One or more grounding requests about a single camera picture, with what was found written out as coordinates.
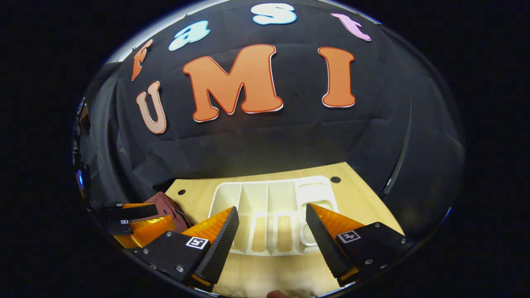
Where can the maroon schoolbag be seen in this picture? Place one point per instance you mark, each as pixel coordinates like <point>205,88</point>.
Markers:
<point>165,207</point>

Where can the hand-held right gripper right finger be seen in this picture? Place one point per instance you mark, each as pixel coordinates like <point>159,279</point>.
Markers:
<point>327,244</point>

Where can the thin black rod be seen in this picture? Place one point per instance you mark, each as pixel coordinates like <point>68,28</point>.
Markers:
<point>403,153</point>

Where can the dark rectangular device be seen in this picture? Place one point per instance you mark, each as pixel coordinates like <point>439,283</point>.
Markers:
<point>83,118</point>

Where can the cream plastic bookshelf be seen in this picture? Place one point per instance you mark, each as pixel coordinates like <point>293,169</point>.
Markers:
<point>265,198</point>

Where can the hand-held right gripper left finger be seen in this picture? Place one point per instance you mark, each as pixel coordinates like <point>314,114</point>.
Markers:
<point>219,248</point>

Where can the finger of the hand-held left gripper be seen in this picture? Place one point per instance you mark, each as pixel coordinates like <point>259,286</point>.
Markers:
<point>128,212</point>
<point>124,229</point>

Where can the black backdrop cloth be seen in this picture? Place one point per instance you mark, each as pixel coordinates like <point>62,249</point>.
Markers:
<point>290,136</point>

